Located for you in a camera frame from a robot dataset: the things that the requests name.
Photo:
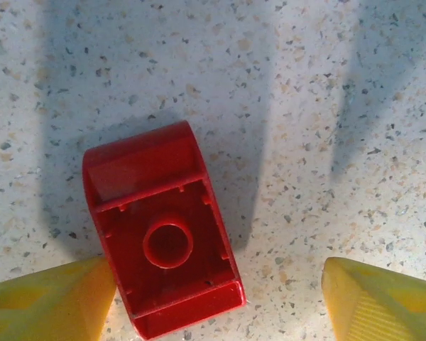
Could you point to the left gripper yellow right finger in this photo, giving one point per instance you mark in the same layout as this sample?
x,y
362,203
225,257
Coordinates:
x,y
387,309

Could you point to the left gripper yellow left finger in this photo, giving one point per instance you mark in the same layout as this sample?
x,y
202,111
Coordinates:
x,y
49,305

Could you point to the red curved lego brick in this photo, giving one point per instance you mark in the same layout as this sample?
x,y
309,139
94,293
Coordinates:
x,y
163,213

